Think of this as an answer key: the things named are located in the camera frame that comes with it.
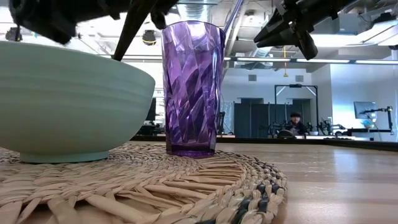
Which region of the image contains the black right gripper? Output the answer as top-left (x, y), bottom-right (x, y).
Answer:
top-left (254, 0), bottom-right (352, 61)

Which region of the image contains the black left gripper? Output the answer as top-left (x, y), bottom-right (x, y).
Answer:
top-left (8, 0), bottom-right (158, 62)

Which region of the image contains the purple drinking straw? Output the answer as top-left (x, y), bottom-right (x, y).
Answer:
top-left (222, 0), bottom-right (245, 35)

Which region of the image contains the purple faceted plastic tumbler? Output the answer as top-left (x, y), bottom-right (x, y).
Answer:
top-left (161, 21), bottom-right (226, 158)

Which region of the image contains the pale green bowl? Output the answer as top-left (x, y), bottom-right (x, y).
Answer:
top-left (0, 40), bottom-right (156, 164)

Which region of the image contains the yellow hanging ceiling tag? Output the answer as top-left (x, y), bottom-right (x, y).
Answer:
top-left (282, 45), bottom-right (289, 78)

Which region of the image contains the person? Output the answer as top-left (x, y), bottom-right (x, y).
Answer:
top-left (284, 111), bottom-right (309, 137)

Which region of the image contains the round woven straw placemat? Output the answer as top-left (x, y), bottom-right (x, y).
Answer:
top-left (0, 142), bottom-right (288, 224)

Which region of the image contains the black ceiling cable reel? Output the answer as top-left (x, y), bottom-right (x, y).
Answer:
top-left (142, 29), bottom-right (157, 46)

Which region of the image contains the black metal rig frame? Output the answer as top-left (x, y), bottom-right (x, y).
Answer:
top-left (274, 84), bottom-right (319, 138)

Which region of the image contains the black metal table frame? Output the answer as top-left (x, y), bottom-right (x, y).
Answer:
top-left (130, 133), bottom-right (398, 152)

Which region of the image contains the wall-side computer monitor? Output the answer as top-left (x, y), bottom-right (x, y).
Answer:
top-left (353, 101), bottom-right (377, 120)

